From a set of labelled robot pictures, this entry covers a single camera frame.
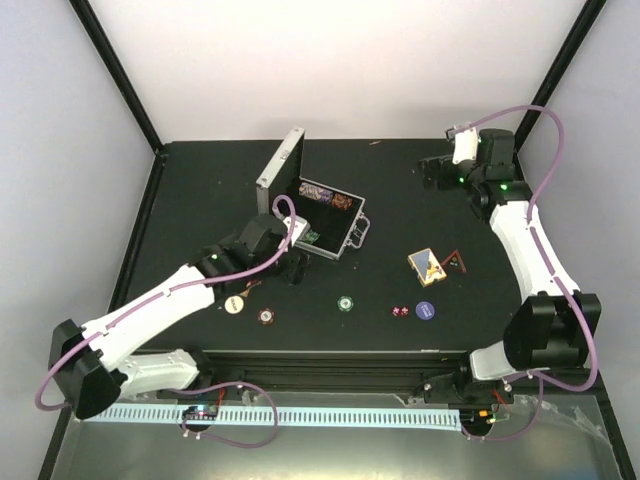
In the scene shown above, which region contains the aluminium poker case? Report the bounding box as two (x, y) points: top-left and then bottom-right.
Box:
(256, 126), (371, 260)

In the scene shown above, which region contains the blue gold card deck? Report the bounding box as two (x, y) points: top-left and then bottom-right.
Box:
(407, 248), (447, 287)

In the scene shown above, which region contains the red die pair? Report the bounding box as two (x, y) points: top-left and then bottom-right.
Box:
(392, 306), (409, 317)

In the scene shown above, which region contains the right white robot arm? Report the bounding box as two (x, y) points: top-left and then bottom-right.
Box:
(420, 127), (601, 404)

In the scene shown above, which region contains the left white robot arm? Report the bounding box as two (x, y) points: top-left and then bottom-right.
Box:
(47, 214), (309, 420)

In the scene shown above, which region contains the red black poker chip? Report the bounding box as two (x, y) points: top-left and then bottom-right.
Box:
(258, 308), (275, 325)

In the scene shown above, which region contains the green poker chip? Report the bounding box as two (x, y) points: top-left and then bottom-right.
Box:
(337, 296), (354, 312)

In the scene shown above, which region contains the white dealer button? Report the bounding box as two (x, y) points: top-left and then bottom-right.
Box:
(224, 295), (245, 315)

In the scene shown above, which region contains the blue orange chip stack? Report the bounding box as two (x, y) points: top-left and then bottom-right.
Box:
(298, 182), (334, 204)

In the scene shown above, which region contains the orange black chip stack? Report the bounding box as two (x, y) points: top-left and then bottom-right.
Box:
(331, 193), (353, 211)

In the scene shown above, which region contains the red triangular marker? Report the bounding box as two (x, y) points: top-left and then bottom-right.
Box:
(444, 250), (467, 273)

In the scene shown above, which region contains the purple round button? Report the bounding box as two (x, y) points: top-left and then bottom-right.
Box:
(415, 301), (436, 321)

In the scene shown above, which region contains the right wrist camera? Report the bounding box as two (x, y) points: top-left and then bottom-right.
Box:
(445, 126), (479, 165)

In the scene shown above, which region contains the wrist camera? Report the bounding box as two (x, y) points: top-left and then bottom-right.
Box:
(283, 216), (310, 245)
(445, 126), (479, 165)

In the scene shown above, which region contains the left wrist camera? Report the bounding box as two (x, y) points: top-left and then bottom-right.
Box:
(283, 216), (310, 245)

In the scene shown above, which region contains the white slotted cable duct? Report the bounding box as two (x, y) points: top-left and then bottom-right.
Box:
(90, 404), (462, 432)

